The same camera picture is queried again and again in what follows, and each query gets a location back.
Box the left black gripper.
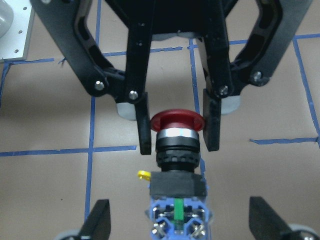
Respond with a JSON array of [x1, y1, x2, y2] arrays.
[[106, 0, 312, 152]]

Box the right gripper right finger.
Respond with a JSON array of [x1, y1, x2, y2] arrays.
[[249, 196, 300, 240]]

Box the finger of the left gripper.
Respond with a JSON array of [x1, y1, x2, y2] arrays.
[[30, 0, 153, 155]]

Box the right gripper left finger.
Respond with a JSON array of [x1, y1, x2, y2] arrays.
[[77, 199, 111, 240]]

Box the red emergency stop button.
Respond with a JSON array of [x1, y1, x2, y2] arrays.
[[137, 109, 212, 240]]

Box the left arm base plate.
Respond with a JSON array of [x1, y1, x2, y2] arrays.
[[0, 0, 35, 63]]

